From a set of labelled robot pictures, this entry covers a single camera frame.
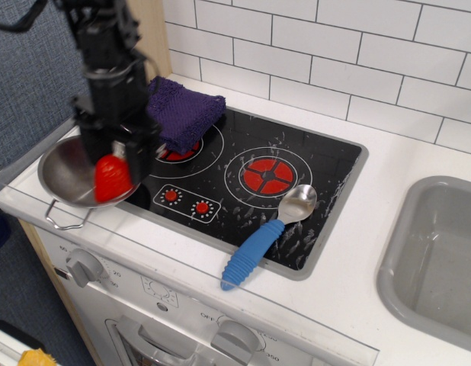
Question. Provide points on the grey oven knob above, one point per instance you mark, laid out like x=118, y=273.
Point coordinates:
x=83, y=267
x=236, y=341

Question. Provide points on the blue handled metal spoon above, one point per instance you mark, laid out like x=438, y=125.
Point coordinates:
x=296, y=205

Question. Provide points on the steel bowl with handles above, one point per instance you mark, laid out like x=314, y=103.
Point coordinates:
x=66, y=173

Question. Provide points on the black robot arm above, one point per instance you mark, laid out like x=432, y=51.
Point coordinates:
x=105, y=33

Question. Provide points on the red toy strawberry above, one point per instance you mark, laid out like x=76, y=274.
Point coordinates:
x=112, y=178

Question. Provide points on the oven door with handle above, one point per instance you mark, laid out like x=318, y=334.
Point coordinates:
x=154, y=343

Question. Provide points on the black toy stovetop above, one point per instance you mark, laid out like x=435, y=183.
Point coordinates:
x=233, y=179

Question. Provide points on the grey toy sink basin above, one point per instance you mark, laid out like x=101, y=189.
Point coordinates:
x=424, y=279

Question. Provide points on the grey right oven knob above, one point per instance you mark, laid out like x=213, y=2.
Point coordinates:
x=236, y=341

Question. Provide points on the purple knitted cloth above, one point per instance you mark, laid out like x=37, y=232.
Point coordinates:
x=184, y=115

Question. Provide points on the grey left oven knob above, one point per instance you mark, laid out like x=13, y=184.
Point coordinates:
x=83, y=267

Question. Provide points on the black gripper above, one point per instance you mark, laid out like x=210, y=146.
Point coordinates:
x=115, y=110

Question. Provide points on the yellow object at corner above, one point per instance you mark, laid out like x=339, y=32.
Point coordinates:
x=36, y=357

